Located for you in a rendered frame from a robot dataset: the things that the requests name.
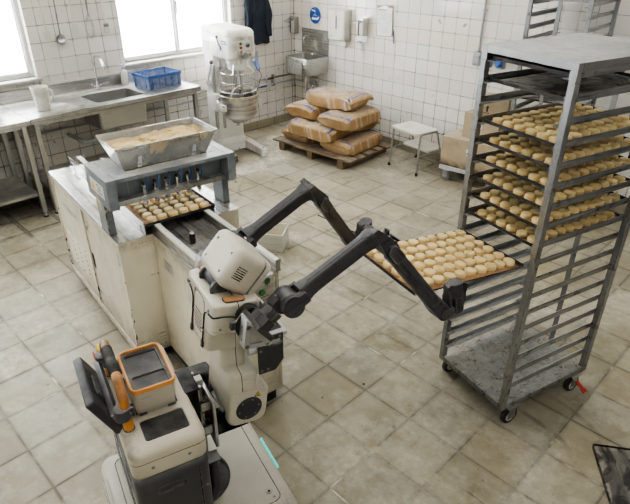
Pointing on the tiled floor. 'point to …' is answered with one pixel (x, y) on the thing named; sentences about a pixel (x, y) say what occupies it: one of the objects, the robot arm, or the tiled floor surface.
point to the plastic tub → (276, 238)
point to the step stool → (417, 139)
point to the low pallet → (331, 152)
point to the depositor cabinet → (120, 259)
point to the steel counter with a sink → (116, 96)
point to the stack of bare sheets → (624, 473)
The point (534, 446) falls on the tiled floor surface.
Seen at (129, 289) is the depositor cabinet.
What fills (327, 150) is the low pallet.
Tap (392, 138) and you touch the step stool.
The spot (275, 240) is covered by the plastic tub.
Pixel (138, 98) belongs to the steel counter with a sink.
